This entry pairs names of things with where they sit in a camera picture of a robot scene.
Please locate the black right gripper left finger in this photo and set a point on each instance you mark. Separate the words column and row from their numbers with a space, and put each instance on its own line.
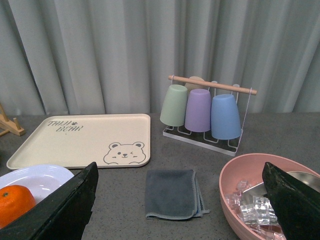
column 63, row 215

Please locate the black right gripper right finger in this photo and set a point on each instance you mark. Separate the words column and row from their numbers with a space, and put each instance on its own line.
column 296, row 205

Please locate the white round plate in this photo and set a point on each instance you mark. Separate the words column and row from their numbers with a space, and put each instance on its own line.
column 41, row 180

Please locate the orange fruit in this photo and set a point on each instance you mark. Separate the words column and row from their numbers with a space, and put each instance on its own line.
column 15, row 201

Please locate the metal scoop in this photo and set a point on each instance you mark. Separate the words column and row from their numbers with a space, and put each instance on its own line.
column 309, row 179

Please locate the clear ice cubes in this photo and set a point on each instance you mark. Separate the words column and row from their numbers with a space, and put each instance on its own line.
column 258, row 214

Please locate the pink plastic bowl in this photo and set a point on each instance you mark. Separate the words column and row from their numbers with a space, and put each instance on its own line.
column 249, row 167

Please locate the beige bear tray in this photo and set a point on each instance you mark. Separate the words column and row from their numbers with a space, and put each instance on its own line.
column 74, row 141

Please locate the wooden dish rack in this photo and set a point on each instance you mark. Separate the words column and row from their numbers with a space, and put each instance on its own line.
column 9, row 126

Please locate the blue plastic cup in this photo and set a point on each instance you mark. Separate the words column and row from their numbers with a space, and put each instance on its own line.
column 225, row 118

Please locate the grey folded cloth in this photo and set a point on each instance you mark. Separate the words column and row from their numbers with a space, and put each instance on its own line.
column 173, row 195

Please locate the purple plastic cup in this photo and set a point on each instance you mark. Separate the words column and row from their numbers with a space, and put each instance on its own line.
column 198, row 111

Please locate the green plastic cup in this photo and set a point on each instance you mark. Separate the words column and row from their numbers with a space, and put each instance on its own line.
column 174, row 106

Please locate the grey curtain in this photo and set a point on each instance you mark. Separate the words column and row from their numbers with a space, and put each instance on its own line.
column 115, row 56

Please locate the beige plastic cup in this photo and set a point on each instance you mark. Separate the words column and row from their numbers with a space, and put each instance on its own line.
column 191, row 86

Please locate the white wire cup rack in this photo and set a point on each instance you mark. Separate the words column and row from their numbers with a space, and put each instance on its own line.
column 205, row 139

